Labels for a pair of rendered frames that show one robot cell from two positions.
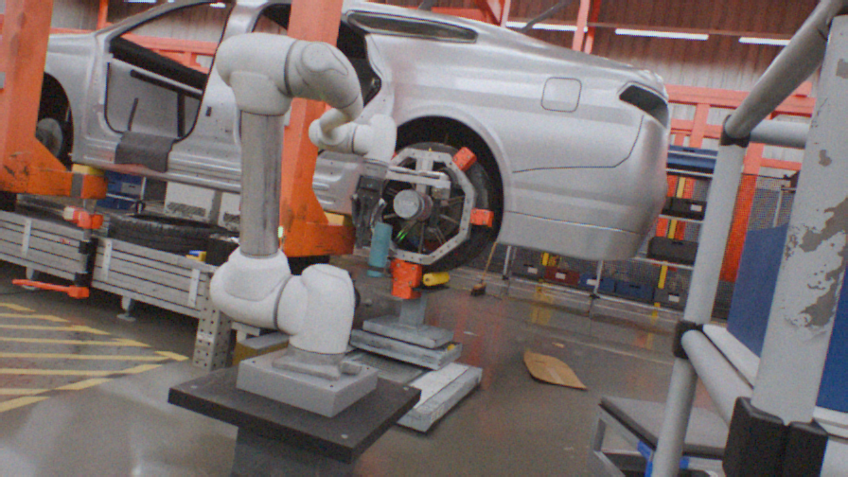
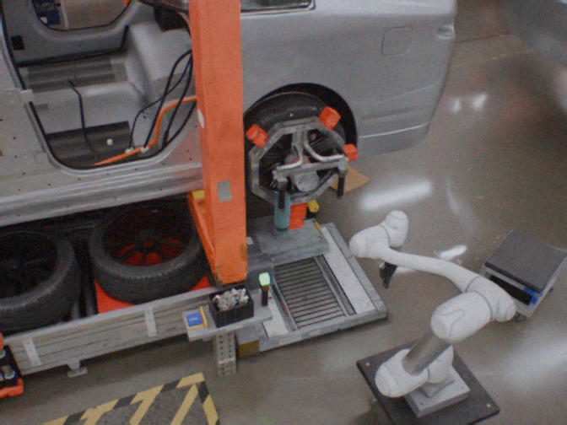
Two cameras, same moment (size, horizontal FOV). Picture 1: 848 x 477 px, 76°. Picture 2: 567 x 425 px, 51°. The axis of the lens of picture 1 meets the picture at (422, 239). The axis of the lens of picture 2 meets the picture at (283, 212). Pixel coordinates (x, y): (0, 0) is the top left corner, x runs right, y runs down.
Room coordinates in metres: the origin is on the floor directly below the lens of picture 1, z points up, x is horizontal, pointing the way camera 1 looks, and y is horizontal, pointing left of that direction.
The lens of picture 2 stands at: (0.67, 1.88, 2.79)
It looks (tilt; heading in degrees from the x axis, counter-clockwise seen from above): 40 degrees down; 319
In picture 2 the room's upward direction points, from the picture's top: 2 degrees clockwise
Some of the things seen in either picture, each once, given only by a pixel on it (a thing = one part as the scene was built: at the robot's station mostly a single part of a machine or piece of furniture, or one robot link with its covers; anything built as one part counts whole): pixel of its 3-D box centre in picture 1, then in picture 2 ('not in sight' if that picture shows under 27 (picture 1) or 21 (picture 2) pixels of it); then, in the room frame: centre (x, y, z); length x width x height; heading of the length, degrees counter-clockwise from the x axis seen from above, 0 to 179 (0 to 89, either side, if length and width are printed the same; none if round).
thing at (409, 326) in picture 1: (413, 308); (283, 217); (2.84, -0.01, 0.32); 0.40 x 0.30 x 0.28; 70
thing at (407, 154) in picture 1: (419, 206); (296, 164); (2.68, 0.04, 0.85); 0.54 x 0.07 x 0.54; 70
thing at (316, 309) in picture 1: (321, 305); (433, 355); (1.47, 0.24, 0.53); 0.18 x 0.16 x 0.22; 81
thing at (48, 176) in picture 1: (64, 168); not in sight; (3.49, 2.34, 0.69); 0.52 x 0.17 x 0.35; 160
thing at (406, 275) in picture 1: (409, 279); (292, 209); (2.71, 0.03, 0.48); 0.16 x 0.12 x 0.17; 160
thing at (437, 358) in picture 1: (407, 344); (283, 239); (2.84, -0.01, 0.13); 0.50 x 0.36 x 0.10; 70
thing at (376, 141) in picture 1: (377, 137); (393, 228); (1.84, 0.21, 1.04); 0.13 x 0.11 x 0.16; 81
